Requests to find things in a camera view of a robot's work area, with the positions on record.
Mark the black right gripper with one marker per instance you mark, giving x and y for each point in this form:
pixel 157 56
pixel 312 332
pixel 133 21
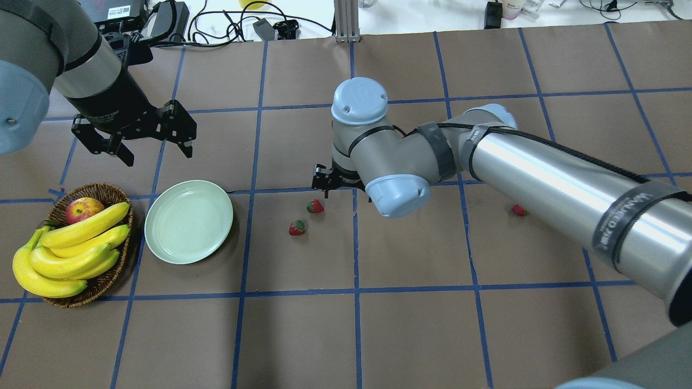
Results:
pixel 326 180

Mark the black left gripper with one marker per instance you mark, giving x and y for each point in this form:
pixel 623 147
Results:
pixel 114 101

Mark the strawberry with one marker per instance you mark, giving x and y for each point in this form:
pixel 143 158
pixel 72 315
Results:
pixel 519 210
pixel 314 207

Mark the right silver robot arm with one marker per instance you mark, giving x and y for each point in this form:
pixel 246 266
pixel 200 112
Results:
pixel 640 227

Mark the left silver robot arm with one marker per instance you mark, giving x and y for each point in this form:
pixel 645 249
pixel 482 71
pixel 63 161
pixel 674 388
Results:
pixel 55 44

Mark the strawberry nearest plate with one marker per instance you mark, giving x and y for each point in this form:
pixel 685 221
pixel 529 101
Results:
pixel 297 228

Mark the light green plate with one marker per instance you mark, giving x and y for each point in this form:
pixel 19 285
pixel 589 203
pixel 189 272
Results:
pixel 188 222

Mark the wicker fruit basket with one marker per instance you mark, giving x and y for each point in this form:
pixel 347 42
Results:
pixel 108 194

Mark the red apple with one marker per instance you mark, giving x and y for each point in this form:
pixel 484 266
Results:
pixel 81 209

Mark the black power brick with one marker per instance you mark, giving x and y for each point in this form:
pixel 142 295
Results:
pixel 168 22

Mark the yellow banana bunch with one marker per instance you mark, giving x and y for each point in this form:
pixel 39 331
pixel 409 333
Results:
pixel 56 262

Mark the black power adapter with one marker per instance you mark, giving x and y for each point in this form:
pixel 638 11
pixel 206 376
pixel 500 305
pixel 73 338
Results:
pixel 493 15

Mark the white paper cup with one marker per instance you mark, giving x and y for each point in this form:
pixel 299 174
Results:
pixel 512 8

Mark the aluminium frame post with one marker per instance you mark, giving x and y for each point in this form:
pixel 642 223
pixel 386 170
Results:
pixel 346 21

